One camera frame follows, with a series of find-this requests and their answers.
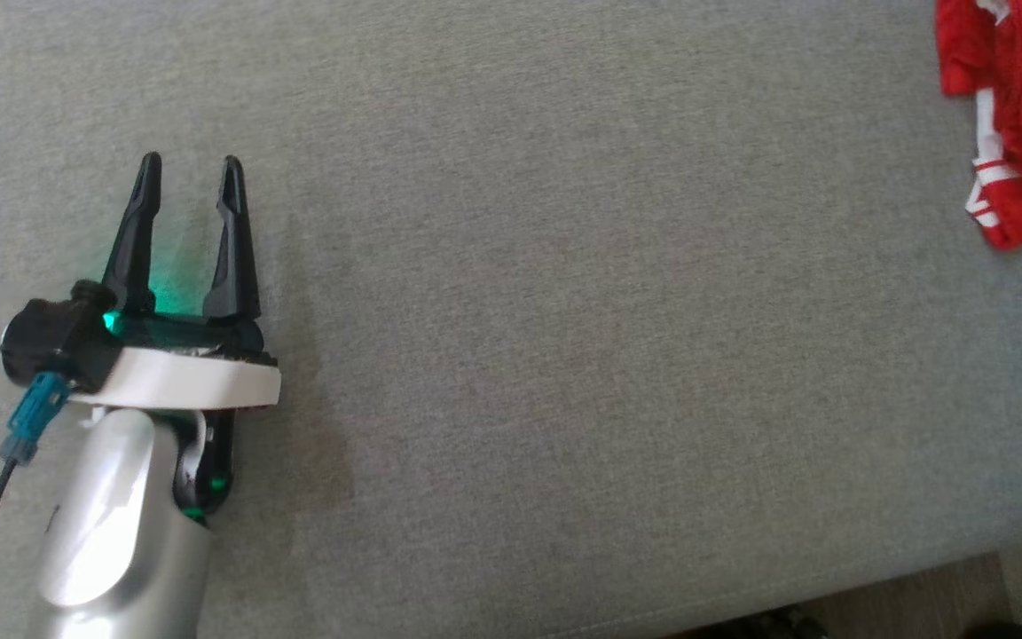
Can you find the grey fabric sofa seat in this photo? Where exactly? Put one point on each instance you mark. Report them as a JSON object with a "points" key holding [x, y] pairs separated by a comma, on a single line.
{"points": [[564, 311]]}

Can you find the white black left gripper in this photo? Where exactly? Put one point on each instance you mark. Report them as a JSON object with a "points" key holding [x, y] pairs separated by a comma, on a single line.
{"points": [[192, 377]]}

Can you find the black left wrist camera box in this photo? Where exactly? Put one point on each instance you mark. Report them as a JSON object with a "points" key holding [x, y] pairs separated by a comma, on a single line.
{"points": [[54, 342]]}

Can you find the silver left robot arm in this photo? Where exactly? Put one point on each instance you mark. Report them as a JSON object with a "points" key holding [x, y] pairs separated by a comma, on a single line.
{"points": [[112, 532]]}

